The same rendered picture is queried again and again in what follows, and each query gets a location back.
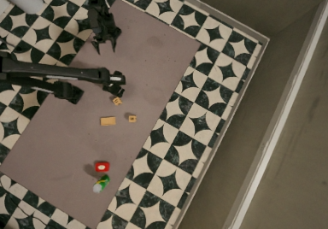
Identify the tan cube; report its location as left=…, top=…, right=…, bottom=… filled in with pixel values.
left=129, top=115, right=136, bottom=122
left=114, top=97, right=122, bottom=106

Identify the green drink can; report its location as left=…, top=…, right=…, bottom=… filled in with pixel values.
left=93, top=175, right=109, bottom=193

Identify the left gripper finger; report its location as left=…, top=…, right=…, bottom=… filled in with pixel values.
left=91, top=41, right=100, bottom=55
left=110, top=38, right=117, bottom=53

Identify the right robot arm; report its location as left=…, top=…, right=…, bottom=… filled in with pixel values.
left=0, top=50, right=126, bottom=104

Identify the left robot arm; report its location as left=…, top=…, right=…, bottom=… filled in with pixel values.
left=87, top=0, right=121, bottom=39

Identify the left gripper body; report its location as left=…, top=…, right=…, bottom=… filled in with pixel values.
left=93, top=34, right=113, bottom=44

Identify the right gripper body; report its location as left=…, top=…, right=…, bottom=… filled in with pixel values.
left=103, top=84, right=123, bottom=97

